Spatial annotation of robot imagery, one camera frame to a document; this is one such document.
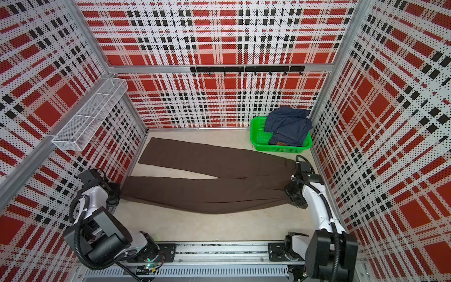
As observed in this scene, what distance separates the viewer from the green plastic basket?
106 centimetres

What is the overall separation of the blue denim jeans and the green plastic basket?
0.02 metres

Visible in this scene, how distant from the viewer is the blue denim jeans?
1.10 meters
